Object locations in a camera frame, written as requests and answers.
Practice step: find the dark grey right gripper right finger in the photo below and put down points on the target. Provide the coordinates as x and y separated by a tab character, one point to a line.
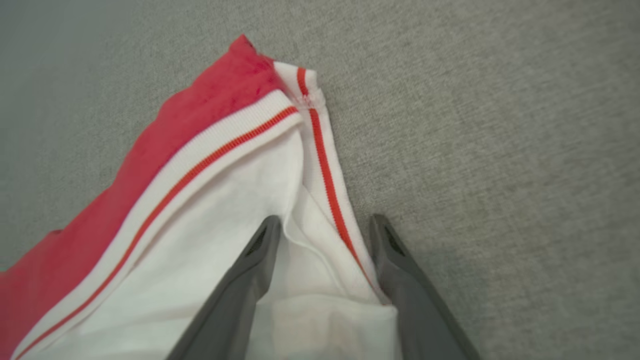
420	310

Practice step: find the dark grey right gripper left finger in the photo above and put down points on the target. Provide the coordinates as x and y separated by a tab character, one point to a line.
230	305

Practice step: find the red and white jersey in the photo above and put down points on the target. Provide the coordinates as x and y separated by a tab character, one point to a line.
200	215

